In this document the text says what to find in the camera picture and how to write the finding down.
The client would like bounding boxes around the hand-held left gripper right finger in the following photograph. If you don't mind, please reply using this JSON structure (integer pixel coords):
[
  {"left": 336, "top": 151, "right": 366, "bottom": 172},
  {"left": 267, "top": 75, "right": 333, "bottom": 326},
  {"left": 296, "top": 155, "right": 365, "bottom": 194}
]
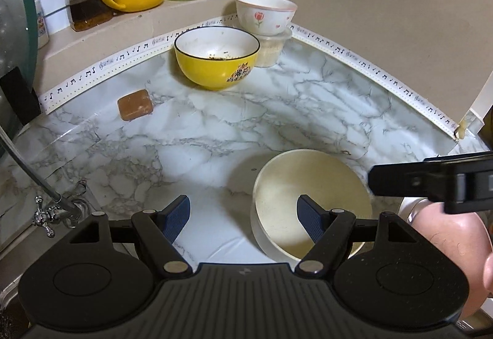
[{"left": 295, "top": 194, "right": 429, "bottom": 280}]

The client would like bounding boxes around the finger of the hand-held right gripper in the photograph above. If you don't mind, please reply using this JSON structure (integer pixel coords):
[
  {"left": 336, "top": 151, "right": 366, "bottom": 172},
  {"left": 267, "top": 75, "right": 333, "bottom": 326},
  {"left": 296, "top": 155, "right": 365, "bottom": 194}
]
[{"left": 368, "top": 163, "right": 444, "bottom": 197}]

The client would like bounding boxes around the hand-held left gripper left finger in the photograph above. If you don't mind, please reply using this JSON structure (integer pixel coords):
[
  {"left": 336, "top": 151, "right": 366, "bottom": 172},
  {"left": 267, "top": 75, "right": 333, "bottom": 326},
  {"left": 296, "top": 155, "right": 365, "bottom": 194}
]
[{"left": 69, "top": 195, "right": 193, "bottom": 280}]

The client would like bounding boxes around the white plate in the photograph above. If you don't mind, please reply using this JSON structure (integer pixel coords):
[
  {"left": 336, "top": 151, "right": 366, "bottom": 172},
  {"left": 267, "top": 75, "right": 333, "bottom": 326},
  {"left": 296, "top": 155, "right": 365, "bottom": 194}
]
[{"left": 398, "top": 197, "right": 429, "bottom": 225}]

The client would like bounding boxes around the cream bowl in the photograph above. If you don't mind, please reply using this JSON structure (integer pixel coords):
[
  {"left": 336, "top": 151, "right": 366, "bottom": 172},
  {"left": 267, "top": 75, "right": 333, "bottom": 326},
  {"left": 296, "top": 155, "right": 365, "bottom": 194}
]
[{"left": 250, "top": 148, "right": 373, "bottom": 263}]

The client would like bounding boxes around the pink bear-shaped plate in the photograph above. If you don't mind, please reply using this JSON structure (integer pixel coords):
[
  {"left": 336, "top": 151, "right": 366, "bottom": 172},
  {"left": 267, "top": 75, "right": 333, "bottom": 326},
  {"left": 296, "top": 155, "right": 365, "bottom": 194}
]
[{"left": 408, "top": 204, "right": 493, "bottom": 320}]

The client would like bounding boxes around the brown soap bar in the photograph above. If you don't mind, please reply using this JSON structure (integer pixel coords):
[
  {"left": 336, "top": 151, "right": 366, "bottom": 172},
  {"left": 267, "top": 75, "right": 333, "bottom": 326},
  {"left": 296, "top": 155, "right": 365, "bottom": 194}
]
[{"left": 117, "top": 89, "right": 155, "bottom": 121}]

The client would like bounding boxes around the chrome tap valve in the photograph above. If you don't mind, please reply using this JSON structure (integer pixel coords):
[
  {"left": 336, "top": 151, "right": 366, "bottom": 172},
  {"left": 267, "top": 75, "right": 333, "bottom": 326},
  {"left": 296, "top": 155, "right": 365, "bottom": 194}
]
[{"left": 33, "top": 195, "right": 91, "bottom": 239}]

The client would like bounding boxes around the music-note trim strip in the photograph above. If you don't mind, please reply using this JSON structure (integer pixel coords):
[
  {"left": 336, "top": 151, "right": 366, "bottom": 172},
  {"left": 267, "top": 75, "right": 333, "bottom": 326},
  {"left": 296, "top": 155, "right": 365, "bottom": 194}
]
[{"left": 39, "top": 14, "right": 465, "bottom": 141}]

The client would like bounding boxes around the yellow bowl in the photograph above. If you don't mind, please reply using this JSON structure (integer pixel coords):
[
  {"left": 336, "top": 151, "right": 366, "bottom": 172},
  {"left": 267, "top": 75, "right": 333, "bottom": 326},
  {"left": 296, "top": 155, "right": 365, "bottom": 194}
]
[{"left": 173, "top": 26, "right": 261, "bottom": 91}]

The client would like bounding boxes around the metal faucet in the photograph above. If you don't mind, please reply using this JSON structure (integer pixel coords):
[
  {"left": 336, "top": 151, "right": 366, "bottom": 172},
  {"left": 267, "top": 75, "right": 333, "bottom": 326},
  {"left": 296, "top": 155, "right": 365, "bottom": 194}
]
[{"left": 0, "top": 127, "right": 64, "bottom": 205}]

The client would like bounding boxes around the clear plastic container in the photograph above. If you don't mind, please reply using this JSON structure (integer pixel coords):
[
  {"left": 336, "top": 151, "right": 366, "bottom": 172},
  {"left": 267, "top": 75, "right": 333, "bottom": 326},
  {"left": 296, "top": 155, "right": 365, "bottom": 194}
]
[{"left": 254, "top": 28, "right": 293, "bottom": 68}]

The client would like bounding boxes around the white floral bowl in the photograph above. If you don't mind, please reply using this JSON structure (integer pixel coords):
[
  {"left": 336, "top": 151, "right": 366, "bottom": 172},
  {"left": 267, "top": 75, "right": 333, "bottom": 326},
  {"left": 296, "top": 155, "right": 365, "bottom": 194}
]
[{"left": 234, "top": 0, "right": 298, "bottom": 36}]

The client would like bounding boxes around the white plastic bottle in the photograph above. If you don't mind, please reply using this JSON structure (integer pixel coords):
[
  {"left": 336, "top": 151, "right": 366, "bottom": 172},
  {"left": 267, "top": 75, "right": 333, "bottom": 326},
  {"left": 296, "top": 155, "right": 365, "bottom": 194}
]
[{"left": 31, "top": 0, "right": 51, "bottom": 49}]

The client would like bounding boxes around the glass pot lid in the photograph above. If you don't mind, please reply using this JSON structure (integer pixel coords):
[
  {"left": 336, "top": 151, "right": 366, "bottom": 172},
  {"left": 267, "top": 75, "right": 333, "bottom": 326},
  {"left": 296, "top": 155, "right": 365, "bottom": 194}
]
[{"left": 0, "top": 0, "right": 42, "bottom": 139}]

